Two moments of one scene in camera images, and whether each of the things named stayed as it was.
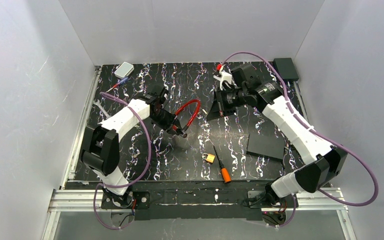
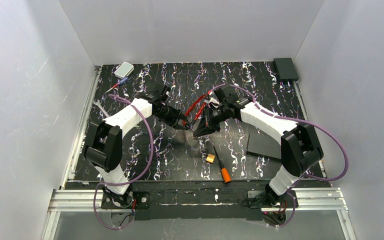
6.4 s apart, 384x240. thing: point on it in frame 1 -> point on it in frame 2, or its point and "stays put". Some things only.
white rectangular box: [124, 70] stays put
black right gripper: [220, 103] -> [210, 120]
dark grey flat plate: [266, 145] stays put
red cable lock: [184, 132] -> [197, 102]
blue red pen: [122, 81] stays put
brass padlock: [209, 157] stays put
